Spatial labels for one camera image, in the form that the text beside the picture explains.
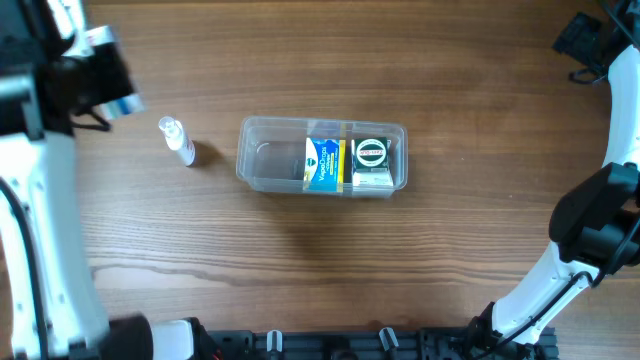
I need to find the white Panadol box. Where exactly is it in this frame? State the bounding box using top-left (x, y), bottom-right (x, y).
top-left (99, 93), bottom-right (145, 121)

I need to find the blue VapoDrops box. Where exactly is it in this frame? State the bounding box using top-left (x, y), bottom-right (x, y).
top-left (303, 137), bottom-right (346, 193)

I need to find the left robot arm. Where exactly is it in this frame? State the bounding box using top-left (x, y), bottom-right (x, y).
top-left (1, 0), bottom-right (197, 359)

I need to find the white spray bottle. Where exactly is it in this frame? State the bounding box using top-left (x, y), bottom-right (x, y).
top-left (158, 116), bottom-right (196, 166)

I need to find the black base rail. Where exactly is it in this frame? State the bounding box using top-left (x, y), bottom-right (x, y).
top-left (199, 326), bottom-right (558, 360)

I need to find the green round-label box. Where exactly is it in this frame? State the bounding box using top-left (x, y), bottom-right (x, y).
top-left (351, 137), bottom-right (391, 173)

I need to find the white pouch packet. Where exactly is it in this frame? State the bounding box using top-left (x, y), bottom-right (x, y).
top-left (352, 159), bottom-right (393, 187)

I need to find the clear plastic container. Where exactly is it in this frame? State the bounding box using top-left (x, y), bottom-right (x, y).
top-left (236, 116), bottom-right (408, 198)

